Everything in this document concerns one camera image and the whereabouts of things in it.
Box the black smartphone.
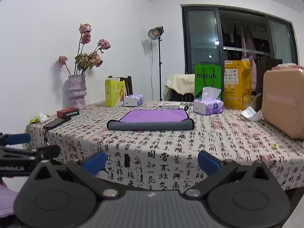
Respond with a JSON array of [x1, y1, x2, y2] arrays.
[[43, 117, 71, 129]]

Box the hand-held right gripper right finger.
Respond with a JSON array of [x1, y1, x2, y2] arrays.
[[183, 150, 278, 199]]

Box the white flat box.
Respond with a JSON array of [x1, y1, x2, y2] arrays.
[[157, 101, 185, 109]]

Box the cream cloth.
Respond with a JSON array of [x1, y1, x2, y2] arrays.
[[165, 74, 196, 96]]

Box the purple towel with grey edge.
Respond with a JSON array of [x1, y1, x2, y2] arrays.
[[107, 106, 195, 131]]

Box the green shopping bag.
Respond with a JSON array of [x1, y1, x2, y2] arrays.
[[194, 64, 222, 100]]

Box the green cardboard box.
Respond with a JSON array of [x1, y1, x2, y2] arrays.
[[105, 78, 126, 107]]

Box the dark wooden chair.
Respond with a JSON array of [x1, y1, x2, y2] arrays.
[[108, 75, 133, 97]]

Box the clear plastic bag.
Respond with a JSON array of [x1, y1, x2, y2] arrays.
[[244, 93, 262, 111]]

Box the pink suitcase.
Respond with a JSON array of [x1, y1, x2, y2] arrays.
[[261, 65, 304, 140]]

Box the printed calligraphy tablecloth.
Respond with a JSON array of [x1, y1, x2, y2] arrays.
[[25, 100, 304, 192]]

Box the pink garment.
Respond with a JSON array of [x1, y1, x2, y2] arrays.
[[241, 55, 257, 89]]

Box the purple tissue pack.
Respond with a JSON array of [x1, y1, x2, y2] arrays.
[[123, 94, 144, 107], [193, 87, 224, 116]]

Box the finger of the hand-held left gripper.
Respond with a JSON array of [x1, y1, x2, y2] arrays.
[[0, 133, 32, 147], [0, 145, 61, 165]]

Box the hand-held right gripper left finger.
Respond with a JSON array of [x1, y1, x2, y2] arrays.
[[28, 150, 120, 200]]

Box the red flat box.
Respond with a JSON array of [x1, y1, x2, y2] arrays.
[[56, 108, 79, 119]]

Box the purple ceramic vase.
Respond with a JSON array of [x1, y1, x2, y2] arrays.
[[63, 74, 87, 111]]

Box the black paper bag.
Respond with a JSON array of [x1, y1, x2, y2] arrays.
[[255, 56, 283, 98]]

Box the yellow plastic bag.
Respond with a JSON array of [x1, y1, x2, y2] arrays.
[[224, 60, 252, 110]]

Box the metal clothes rail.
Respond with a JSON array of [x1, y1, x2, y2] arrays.
[[223, 47, 272, 58]]

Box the studio light on stand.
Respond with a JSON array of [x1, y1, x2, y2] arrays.
[[147, 26, 165, 101]]

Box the hanging dark clothes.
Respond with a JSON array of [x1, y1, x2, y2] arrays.
[[220, 23, 270, 53]]

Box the dried pink roses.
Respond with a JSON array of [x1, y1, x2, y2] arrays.
[[58, 23, 112, 76]]

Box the black framed sliding window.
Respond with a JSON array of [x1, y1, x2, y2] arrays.
[[180, 4, 299, 75]]

